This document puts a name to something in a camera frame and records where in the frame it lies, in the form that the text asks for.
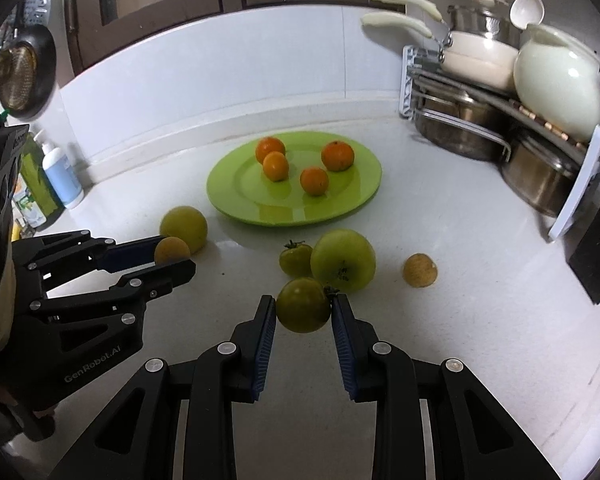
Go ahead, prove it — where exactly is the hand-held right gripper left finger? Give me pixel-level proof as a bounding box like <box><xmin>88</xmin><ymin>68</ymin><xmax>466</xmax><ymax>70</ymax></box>
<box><xmin>47</xmin><ymin>294</ymin><xmax>278</xmax><ymax>480</ymax></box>

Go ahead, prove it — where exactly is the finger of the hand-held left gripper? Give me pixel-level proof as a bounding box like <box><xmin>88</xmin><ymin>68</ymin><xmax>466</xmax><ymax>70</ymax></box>
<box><xmin>12</xmin><ymin>230</ymin><xmax>166</xmax><ymax>288</ymax></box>
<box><xmin>27</xmin><ymin>258</ymin><xmax>197</xmax><ymax>326</ymax></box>

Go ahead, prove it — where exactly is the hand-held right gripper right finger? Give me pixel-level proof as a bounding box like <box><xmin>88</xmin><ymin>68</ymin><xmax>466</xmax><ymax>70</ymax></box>
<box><xmin>330</xmin><ymin>294</ymin><xmax>563</xmax><ymax>480</ymax></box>

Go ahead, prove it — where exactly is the small brown round fruit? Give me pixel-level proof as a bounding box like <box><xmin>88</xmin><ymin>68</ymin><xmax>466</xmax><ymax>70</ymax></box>
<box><xmin>403</xmin><ymin>253</ymin><xmax>439</xmax><ymax>289</ymax></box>
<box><xmin>153</xmin><ymin>236</ymin><xmax>191</xmax><ymax>266</ymax></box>

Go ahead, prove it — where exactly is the green tomato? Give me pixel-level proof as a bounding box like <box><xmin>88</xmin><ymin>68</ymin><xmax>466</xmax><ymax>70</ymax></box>
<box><xmin>275</xmin><ymin>277</ymin><xmax>338</xmax><ymax>334</ymax></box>
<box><xmin>279</xmin><ymin>240</ymin><xmax>314</xmax><ymax>279</ymax></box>

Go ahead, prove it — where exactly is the green plate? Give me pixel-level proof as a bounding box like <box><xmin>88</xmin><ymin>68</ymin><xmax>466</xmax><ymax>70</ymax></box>
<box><xmin>206</xmin><ymin>131</ymin><xmax>383</xmax><ymax>226</ymax></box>

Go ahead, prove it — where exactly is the orange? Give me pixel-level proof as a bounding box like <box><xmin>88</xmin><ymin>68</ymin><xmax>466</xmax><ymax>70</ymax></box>
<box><xmin>321</xmin><ymin>140</ymin><xmax>355</xmax><ymax>172</ymax></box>
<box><xmin>299</xmin><ymin>167</ymin><xmax>330</xmax><ymax>197</ymax></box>
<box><xmin>255</xmin><ymin>136</ymin><xmax>286</xmax><ymax>163</ymax></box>
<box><xmin>262</xmin><ymin>151</ymin><xmax>290</xmax><ymax>182</ymax></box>

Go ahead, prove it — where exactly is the green apple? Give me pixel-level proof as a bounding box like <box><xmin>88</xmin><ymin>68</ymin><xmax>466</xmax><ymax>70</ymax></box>
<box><xmin>310</xmin><ymin>228</ymin><xmax>377</xmax><ymax>294</ymax></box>
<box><xmin>159</xmin><ymin>205</ymin><xmax>209</xmax><ymax>255</ymax></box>

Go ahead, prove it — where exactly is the white pump bottle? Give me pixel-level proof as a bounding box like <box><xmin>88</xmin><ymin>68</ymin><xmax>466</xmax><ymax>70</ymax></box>
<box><xmin>32</xmin><ymin>129</ymin><xmax>84</xmax><ymax>210</ymax></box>

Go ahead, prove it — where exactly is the green dish soap bottle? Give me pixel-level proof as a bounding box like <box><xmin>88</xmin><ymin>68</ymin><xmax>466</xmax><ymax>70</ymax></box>
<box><xmin>12</xmin><ymin>135</ymin><xmax>66</xmax><ymax>233</ymax></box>

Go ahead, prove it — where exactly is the black frying pan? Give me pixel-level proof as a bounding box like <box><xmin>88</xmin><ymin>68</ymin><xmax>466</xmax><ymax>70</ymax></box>
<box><xmin>0</xmin><ymin>22</ymin><xmax>57</xmax><ymax>116</ymax></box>

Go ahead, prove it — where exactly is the brass mesh strainer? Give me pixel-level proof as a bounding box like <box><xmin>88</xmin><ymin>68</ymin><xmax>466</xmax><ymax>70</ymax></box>
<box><xmin>0</xmin><ymin>45</ymin><xmax>36</xmax><ymax>108</ymax></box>

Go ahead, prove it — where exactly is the round steel steamer tray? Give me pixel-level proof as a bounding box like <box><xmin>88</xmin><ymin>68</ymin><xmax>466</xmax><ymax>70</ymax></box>
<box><xmin>22</xmin><ymin>0</ymin><xmax>51</xmax><ymax>26</ymax></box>

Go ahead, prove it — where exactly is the white pot rack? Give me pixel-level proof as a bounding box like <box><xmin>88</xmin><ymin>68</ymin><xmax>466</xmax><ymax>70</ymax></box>
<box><xmin>401</xmin><ymin>45</ymin><xmax>600</xmax><ymax>241</ymax></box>

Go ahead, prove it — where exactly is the cream saucepan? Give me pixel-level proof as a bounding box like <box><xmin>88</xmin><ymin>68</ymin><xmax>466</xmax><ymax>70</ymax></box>
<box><xmin>361</xmin><ymin>12</ymin><xmax>520</xmax><ymax>92</ymax></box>

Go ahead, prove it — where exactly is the cream ceramic kettle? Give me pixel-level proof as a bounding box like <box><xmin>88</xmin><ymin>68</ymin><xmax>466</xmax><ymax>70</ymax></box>
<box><xmin>512</xmin><ymin>23</ymin><xmax>600</xmax><ymax>141</ymax></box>

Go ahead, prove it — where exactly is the steel pot with cream handle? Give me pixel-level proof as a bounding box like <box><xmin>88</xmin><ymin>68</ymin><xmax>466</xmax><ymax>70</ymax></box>
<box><xmin>368</xmin><ymin>0</ymin><xmax>523</xmax><ymax>48</ymax></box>

